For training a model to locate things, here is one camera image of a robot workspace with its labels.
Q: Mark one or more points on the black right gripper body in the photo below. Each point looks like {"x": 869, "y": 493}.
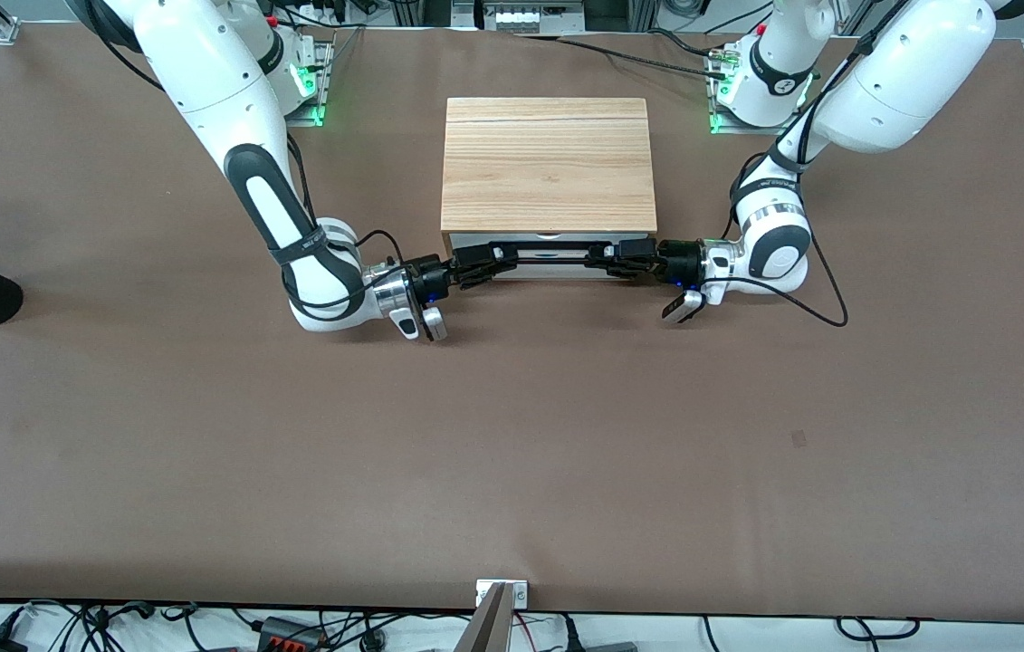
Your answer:
{"x": 428, "y": 277}

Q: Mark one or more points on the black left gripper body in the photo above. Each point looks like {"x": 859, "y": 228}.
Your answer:
{"x": 680, "y": 256}

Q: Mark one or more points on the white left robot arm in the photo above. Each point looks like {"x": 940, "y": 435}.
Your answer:
{"x": 901, "y": 81}

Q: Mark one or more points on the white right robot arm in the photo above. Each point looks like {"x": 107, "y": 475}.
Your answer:
{"x": 213, "y": 81}

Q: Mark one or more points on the light wooden drawer cabinet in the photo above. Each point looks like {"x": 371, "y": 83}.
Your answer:
{"x": 548, "y": 163}

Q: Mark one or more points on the white power strip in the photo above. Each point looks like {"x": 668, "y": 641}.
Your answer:
{"x": 530, "y": 16}

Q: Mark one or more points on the black orange connector block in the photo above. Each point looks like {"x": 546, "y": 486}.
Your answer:
{"x": 290, "y": 632}

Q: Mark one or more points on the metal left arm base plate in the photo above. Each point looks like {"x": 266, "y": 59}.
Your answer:
{"x": 724, "y": 122}

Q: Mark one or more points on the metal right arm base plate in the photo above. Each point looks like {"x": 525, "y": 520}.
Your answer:
{"x": 320, "y": 91}

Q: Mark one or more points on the small metal table bracket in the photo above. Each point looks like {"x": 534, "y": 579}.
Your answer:
{"x": 519, "y": 593}

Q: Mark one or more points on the grey wedge camera post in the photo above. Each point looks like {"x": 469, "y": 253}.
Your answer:
{"x": 486, "y": 629}

